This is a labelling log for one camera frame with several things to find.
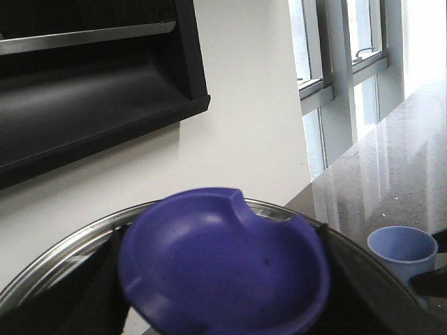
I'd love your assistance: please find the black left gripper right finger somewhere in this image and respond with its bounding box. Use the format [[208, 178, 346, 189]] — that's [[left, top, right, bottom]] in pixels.
[[307, 224, 446, 334]]

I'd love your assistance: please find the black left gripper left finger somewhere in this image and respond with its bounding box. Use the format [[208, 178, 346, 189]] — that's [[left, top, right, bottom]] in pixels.
[[1, 231, 129, 334]]

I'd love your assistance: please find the light blue ribbed cup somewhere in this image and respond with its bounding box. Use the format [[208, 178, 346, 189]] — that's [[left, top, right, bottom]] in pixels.
[[367, 225, 439, 308]]

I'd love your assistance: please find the black range hood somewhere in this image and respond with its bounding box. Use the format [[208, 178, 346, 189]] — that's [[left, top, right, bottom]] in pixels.
[[1, 1, 210, 188]]

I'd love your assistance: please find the grey aluminium window frame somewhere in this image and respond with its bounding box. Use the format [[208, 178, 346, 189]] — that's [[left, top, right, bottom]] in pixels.
[[288, 1, 404, 178]]

